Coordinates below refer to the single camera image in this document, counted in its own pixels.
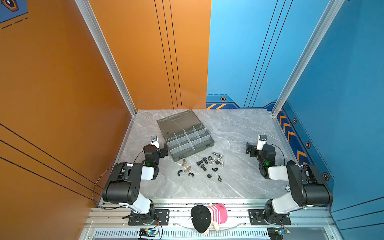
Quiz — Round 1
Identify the right circuit board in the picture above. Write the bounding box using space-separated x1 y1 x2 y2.
267 228 291 240

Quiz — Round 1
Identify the aluminium rail frame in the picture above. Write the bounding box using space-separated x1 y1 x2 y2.
80 198 342 240

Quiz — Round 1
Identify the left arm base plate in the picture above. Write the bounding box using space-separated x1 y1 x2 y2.
128 209 170 226

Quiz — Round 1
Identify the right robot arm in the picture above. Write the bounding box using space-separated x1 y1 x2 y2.
246 142 334 225

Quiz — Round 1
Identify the left aluminium corner post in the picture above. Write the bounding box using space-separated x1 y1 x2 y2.
75 0 137 117

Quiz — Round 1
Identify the circuit board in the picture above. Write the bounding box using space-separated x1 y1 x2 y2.
139 229 159 239
267 228 291 240

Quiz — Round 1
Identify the aluminium corner post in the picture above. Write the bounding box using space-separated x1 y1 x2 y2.
272 0 345 118
75 0 137 117

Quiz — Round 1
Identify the grey plastic organizer box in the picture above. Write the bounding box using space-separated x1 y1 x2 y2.
157 110 215 162

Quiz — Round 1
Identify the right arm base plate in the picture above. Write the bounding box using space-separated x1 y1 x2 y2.
248 209 292 226

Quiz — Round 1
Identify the left circuit board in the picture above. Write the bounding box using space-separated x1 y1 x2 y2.
139 229 159 239

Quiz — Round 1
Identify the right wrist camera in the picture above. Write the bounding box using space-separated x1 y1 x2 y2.
257 135 267 151

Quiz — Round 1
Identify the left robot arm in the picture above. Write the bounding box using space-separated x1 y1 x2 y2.
102 143 168 225

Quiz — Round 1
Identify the right aluminium corner post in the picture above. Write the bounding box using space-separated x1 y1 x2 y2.
272 0 345 118

